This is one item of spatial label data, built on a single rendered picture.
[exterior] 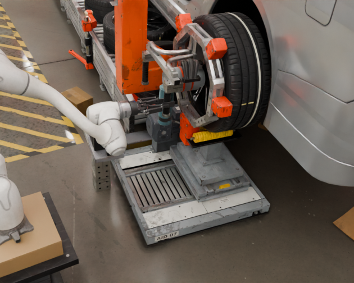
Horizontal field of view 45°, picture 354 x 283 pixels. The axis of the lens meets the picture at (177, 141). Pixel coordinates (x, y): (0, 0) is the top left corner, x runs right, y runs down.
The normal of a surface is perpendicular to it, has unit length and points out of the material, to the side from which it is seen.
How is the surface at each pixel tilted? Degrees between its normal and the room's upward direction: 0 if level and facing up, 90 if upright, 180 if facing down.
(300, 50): 90
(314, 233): 0
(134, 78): 90
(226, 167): 0
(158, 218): 0
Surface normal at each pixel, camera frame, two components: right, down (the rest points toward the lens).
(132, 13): 0.38, 0.59
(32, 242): 0.05, -0.78
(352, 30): -0.92, 0.19
